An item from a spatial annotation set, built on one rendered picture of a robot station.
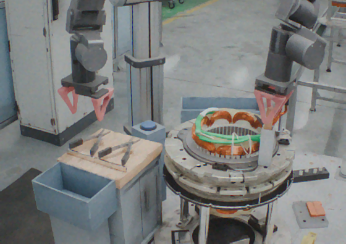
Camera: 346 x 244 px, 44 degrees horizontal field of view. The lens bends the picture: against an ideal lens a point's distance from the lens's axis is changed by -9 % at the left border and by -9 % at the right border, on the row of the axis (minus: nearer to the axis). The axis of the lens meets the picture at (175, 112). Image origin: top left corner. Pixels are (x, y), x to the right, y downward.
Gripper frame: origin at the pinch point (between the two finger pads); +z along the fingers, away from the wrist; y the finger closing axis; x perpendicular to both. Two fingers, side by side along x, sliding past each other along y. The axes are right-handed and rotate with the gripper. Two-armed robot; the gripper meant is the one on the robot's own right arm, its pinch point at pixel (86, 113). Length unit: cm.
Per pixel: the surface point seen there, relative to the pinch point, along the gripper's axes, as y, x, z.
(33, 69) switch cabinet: -163, 141, 66
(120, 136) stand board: 3.0, 9.5, 10.3
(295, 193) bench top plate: 45, 45, 39
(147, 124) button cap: 3.5, 22.7, 12.8
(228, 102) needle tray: 18, 47, 13
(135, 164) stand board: 13.5, -0.6, 9.8
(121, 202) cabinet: 14.1, -8.4, 16.1
